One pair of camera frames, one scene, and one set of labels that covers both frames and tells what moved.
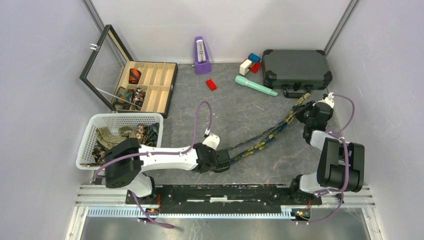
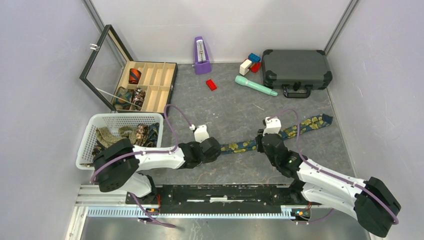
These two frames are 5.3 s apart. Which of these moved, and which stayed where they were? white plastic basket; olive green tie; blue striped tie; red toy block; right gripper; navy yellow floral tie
Moved: navy yellow floral tie; right gripper
Stayed: blue striped tie; red toy block; olive green tie; white plastic basket
